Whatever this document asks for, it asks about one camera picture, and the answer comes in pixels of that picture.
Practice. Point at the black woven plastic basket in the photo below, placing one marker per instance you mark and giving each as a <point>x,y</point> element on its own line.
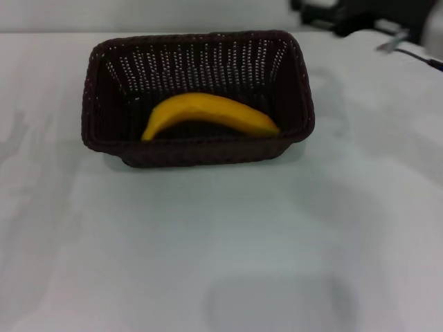
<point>194,152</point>

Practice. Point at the yellow banana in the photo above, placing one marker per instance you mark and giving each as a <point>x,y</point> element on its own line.
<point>207,107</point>

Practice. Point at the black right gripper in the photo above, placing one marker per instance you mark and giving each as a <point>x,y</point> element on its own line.
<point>356,14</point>

